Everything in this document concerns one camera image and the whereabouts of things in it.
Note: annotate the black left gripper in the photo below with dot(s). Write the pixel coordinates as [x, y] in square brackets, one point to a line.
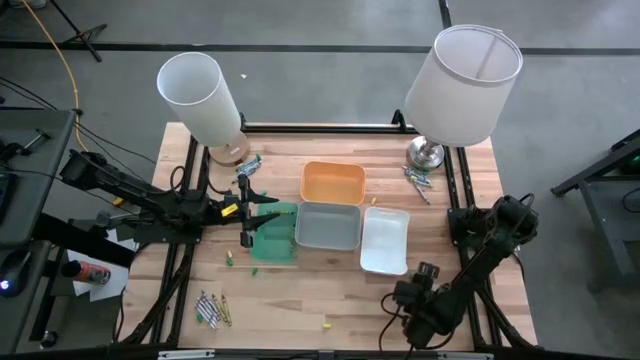
[243, 220]

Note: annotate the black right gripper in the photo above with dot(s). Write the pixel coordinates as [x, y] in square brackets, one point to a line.
[410, 295]

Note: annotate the olive green crayon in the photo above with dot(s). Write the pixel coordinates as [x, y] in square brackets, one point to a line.
[220, 307]
[226, 310]
[292, 244]
[285, 212]
[422, 181]

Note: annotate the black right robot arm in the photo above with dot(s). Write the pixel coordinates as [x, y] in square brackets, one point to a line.
[480, 265]

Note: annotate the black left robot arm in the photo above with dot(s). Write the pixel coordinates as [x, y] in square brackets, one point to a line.
[140, 192]

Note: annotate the green translucent plastic bin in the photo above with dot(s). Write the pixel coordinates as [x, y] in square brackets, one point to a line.
[275, 245]

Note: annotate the yellow and green crayon stub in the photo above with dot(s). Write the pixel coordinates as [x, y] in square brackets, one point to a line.
[229, 257]

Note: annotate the white plastic bin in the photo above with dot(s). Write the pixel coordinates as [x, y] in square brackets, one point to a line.
[385, 240]

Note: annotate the grey plastic bin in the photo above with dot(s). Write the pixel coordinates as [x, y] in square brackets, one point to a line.
[327, 225]

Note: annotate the orange plastic bin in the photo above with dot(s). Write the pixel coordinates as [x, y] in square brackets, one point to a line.
[332, 182]

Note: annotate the cylinder shade wooden base lamp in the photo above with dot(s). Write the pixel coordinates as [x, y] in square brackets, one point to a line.
[200, 95]

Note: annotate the white paper sheet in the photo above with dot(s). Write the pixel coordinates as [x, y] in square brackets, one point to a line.
[122, 240]
[112, 287]

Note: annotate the black support beam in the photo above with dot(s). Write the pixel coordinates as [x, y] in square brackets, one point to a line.
[85, 242]

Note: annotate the orange black spray can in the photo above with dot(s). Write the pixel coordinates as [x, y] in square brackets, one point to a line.
[90, 272]

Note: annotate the dark metal cart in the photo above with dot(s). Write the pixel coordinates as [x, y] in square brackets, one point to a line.
[600, 210]

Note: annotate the cone shade chrome base lamp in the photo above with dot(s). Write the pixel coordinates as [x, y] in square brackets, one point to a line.
[465, 85]

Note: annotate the grey side table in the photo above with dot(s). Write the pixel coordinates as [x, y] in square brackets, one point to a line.
[35, 175]

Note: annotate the small black cylinder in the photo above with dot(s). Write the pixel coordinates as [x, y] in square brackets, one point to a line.
[48, 339]

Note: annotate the black tripod stand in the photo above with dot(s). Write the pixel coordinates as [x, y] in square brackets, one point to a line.
[80, 35]

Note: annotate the dark tablet device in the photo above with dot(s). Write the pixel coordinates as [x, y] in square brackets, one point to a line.
[4, 197]

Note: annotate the dark grey desk surface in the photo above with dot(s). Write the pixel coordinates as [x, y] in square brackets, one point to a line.
[20, 320]

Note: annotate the silver metal bracket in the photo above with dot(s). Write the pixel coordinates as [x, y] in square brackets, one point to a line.
[186, 354]
[465, 356]

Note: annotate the black aluminium frame rail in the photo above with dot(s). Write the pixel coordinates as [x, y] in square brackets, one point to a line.
[161, 300]
[450, 170]
[492, 320]
[179, 300]

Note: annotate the black rail clamp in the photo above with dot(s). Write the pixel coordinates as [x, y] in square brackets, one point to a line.
[398, 119]
[242, 121]

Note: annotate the black table edge rail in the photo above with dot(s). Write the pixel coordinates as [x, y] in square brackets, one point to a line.
[100, 353]
[325, 128]

